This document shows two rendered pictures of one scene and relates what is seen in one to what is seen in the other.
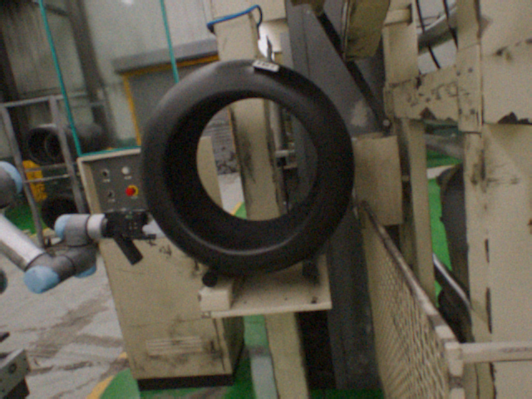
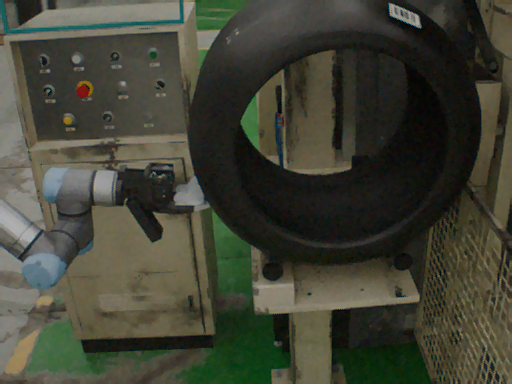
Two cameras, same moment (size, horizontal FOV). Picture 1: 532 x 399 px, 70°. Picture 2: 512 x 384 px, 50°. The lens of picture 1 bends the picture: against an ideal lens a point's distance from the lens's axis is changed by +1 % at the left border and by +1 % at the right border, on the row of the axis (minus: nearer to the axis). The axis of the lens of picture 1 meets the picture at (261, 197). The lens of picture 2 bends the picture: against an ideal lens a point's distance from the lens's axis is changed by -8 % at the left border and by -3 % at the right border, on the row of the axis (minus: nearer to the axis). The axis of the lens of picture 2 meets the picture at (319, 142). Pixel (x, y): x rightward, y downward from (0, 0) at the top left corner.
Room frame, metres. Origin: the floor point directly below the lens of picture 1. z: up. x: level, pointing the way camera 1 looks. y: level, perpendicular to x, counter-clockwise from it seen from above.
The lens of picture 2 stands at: (0.03, 0.35, 1.64)
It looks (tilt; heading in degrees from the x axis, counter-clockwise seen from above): 24 degrees down; 344
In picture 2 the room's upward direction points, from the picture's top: straight up
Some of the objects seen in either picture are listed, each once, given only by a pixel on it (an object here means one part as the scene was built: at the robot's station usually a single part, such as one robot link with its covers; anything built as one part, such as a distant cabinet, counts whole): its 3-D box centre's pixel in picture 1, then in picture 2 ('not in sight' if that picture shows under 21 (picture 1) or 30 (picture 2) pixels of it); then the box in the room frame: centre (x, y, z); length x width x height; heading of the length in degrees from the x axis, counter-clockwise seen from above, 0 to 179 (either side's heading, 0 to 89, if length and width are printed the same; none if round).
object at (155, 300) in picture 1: (173, 262); (129, 188); (1.95, 0.53, 0.63); 0.56 x 0.41 x 1.27; 81
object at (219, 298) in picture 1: (227, 275); (270, 249); (1.16, 0.15, 0.84); 0.36 x 0.09 x 0.06; 171
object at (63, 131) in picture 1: (78, 176); not in sight; (4.95, 2.31, 0.96); 1.36 x 0.71 x 1.92; 171
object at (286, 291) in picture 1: (270, 282); (327, 258); (1.14, 0.01, 0.80); 0.37 x 0.36 x 0.02; 81
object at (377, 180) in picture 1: (372, 178); (456, 122); (1.29, -0.40, 1.05); 0.20 x 0.15 x 0.30; 171
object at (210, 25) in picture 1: (235, 22); not in sight; (1.39, -0.01, 1.64); 0.19 x 0.19 x 0.06; 81
